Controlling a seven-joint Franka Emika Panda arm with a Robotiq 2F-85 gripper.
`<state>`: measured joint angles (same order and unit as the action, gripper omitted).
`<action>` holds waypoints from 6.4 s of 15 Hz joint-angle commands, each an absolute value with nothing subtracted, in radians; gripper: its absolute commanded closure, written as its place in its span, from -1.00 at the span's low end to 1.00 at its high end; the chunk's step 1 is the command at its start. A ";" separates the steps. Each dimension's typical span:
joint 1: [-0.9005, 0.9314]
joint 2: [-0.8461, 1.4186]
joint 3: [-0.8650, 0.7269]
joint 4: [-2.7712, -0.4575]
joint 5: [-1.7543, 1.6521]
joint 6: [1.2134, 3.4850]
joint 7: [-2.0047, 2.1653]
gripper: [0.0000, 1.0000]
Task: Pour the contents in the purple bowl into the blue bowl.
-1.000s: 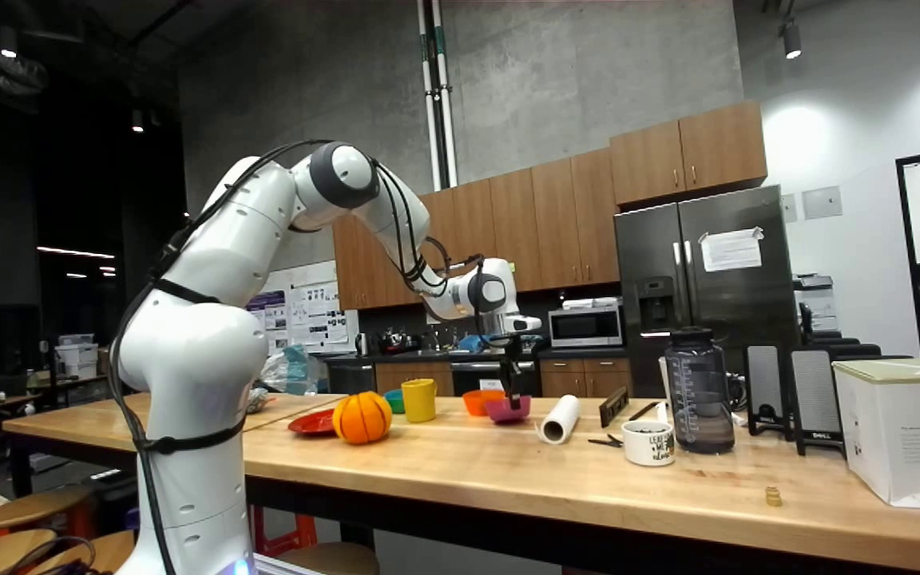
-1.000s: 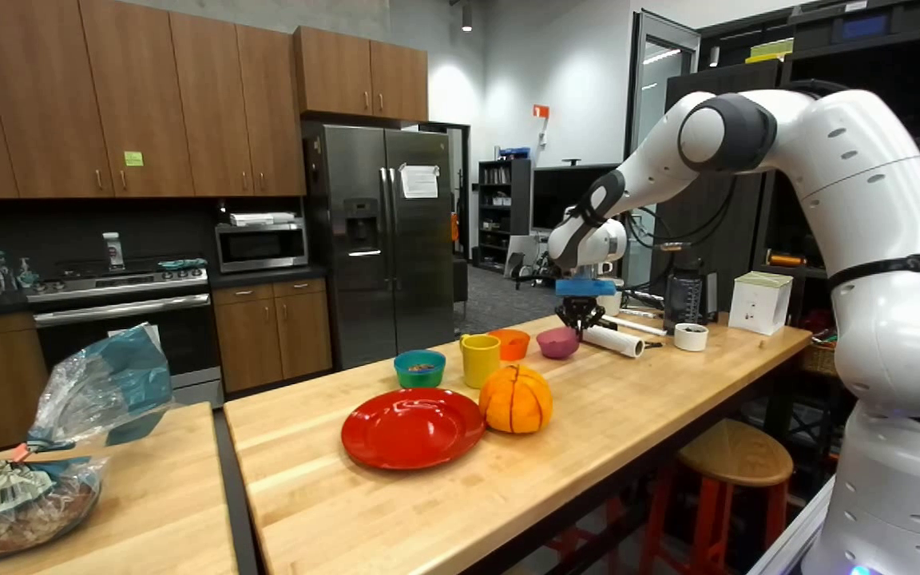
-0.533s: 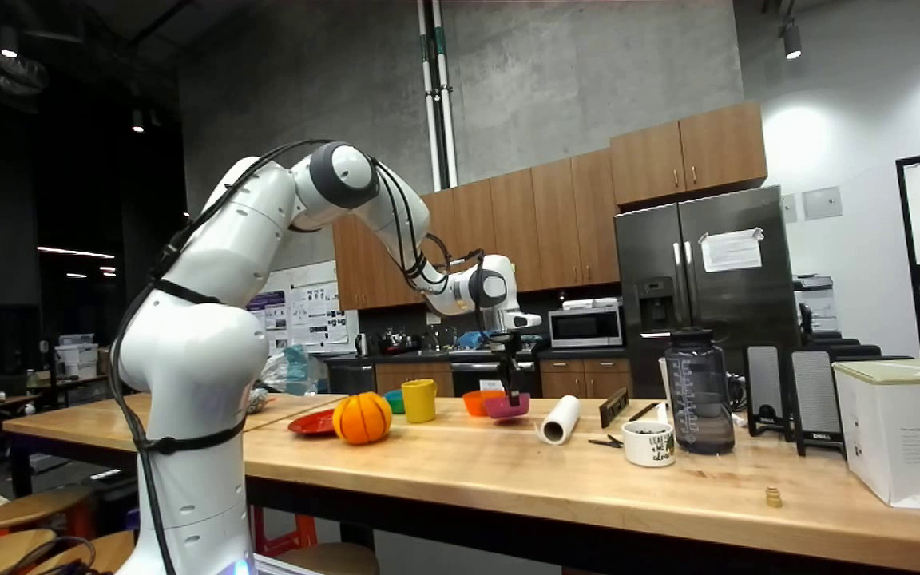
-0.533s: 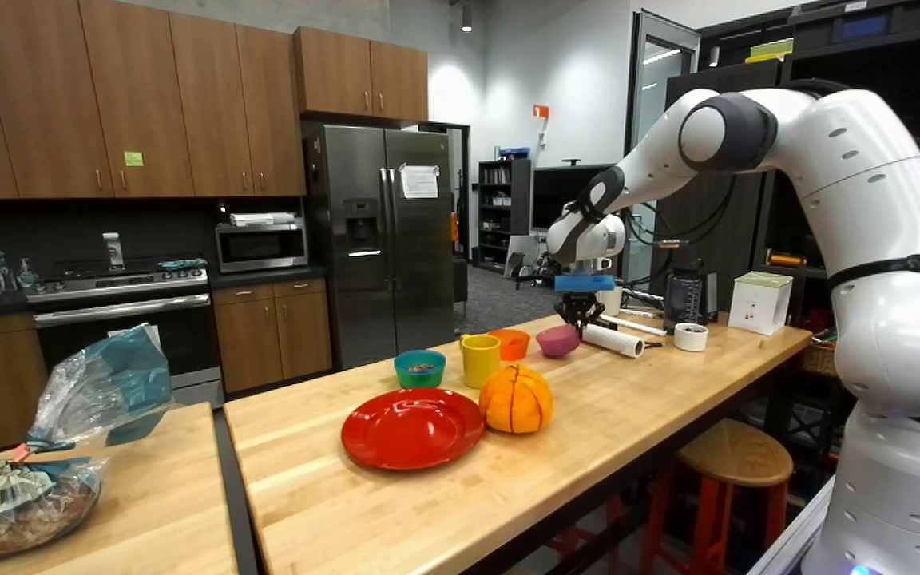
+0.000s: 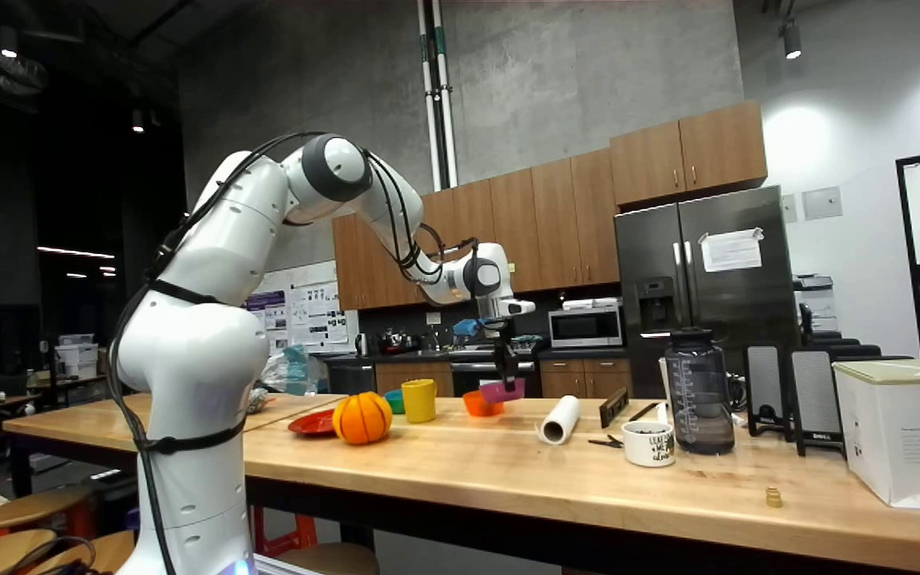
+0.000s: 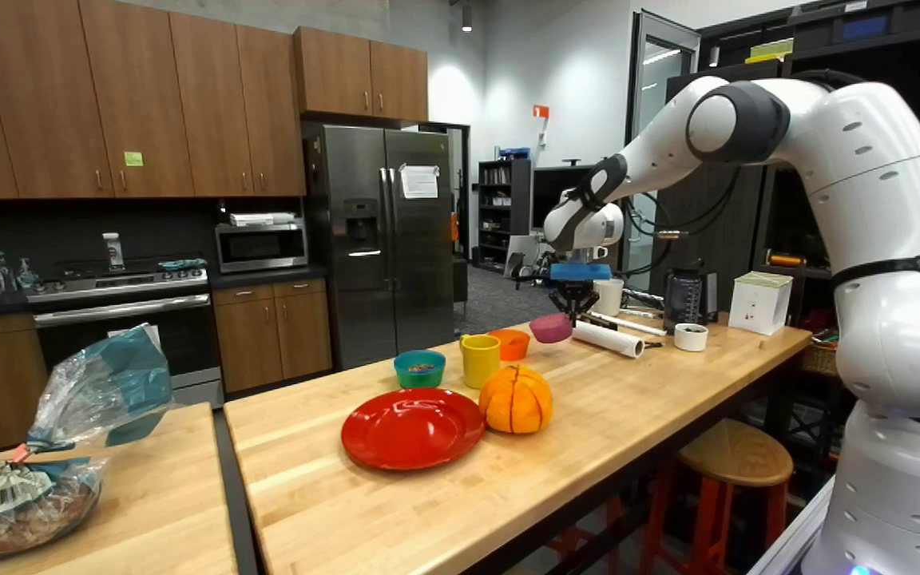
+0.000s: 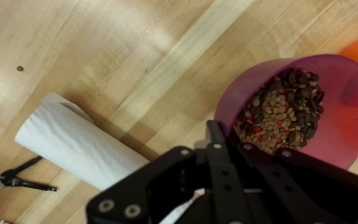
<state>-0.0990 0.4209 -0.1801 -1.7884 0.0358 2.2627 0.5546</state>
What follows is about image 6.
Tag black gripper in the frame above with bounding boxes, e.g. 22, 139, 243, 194
545, 279, 600, 314

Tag purple plastic bowl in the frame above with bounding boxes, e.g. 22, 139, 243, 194
526, 311, 578, 344

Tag orange bowl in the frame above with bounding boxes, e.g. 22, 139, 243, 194
495, 324, 532, 363

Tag teal blue bowl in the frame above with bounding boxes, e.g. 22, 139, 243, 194
389, 347, 452, 394

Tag white cup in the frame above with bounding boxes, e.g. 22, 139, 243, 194
591, 273, 627, 315

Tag white paper towel roll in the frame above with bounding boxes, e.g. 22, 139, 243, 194
568, 318, 649, 361

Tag dark bookshelf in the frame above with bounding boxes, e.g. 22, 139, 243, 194
476, 157, 537, 270

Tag black television screen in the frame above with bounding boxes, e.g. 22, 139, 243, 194
529, 162, 627, 238

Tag dark water jug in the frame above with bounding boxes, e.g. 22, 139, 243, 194
662, 265, 723, 324

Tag yellow cup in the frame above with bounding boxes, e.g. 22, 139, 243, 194
457, 333, 505, 388

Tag orange pumpkin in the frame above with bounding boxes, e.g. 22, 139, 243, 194
476, 361, 557, 436

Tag white cardboard box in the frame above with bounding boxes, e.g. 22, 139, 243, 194
727, 267, 795, 338

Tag white paper on refrigerator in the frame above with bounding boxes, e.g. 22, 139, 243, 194
398, 162, 445, 203

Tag stainless steel refrigerator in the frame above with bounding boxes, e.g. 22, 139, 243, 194
305, 119, 457, 371

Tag red plate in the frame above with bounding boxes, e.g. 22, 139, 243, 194
338, 387, 489, 476

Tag wooden stool with red legs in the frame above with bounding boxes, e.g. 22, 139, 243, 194
637, 414, 795, 575

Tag glass door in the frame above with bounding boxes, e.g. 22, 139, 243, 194
620, 10, 703, 298

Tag brown base cabinet beside refrigerator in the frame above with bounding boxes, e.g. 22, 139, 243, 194
212, 273, 337, 397

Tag silver microwave oven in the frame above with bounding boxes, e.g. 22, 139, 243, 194
214, 218, 309, 279

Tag black metal shelf rack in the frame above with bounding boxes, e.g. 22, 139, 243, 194
696, 0, 920, 321

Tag stainless steel stove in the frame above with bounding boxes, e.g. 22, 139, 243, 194
22, 263, 217, 378

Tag clear plastic food bag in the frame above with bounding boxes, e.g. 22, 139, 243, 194
0, 318, 175, 564

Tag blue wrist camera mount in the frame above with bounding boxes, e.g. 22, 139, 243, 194
542, 257, 613, 287

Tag brown wall cabinet above refrigerator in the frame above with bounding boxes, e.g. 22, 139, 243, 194
293, 24, 430, 124

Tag long brown wall cabinets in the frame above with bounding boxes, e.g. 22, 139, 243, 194
0, 0, 309, 202

